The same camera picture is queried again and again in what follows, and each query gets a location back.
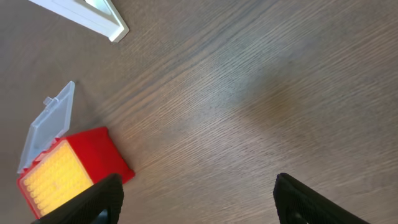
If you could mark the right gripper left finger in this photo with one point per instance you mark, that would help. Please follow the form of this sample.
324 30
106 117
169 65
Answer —
93 202

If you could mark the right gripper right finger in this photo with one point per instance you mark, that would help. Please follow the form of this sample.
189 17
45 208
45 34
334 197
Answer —
301 205

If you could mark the red and yellow tip box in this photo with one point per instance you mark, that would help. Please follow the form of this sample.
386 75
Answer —
56 179

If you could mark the white and blue stand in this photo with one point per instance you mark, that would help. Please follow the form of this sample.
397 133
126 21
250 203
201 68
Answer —
93 15

